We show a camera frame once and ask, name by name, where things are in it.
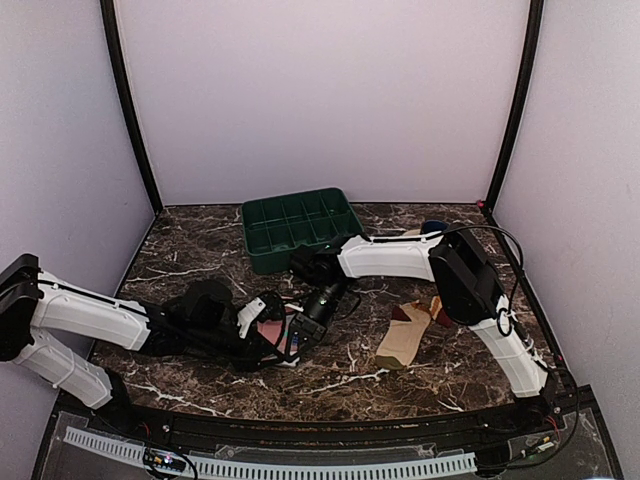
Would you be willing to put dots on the beige sock with olive toe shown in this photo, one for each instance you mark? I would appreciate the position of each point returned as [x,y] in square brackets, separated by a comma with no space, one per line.
[408,323]

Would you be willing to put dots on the blue mug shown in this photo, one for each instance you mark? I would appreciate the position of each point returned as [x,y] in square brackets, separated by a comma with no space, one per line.
[432,227]

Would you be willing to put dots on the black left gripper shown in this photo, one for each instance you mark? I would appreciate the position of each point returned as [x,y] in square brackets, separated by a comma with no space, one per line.
[255,346]

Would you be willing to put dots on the black frame post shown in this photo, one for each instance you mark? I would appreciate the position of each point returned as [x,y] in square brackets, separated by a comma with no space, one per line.
[128,109]
[521,89]

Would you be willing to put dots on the black left frame post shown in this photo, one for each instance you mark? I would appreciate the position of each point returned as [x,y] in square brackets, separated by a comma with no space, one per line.
[128,109]

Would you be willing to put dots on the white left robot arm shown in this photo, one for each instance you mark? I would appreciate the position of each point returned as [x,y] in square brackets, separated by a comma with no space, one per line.
[35,303]

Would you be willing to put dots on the black front rail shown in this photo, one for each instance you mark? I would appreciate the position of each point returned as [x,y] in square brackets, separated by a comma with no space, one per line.
[496,421]

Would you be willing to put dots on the pink patterned sock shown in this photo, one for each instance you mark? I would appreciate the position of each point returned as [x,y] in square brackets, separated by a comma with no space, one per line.
[271,330]

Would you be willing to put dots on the white slotted cable duct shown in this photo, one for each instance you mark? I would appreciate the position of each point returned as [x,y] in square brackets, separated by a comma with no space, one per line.
[165,464]

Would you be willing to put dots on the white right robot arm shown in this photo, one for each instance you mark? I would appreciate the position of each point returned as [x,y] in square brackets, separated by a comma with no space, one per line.
[466,280]

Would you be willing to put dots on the green compartment tray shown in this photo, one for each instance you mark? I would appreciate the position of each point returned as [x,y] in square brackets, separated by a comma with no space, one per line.
[274,227]

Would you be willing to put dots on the black right frame post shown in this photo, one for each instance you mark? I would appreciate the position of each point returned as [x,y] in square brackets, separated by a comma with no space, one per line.
[521,89]

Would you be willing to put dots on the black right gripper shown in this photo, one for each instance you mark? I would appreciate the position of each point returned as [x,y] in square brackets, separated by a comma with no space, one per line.
[311,329]

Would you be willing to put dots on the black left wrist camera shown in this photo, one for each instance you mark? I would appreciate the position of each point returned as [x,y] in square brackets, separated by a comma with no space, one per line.
[205,303]

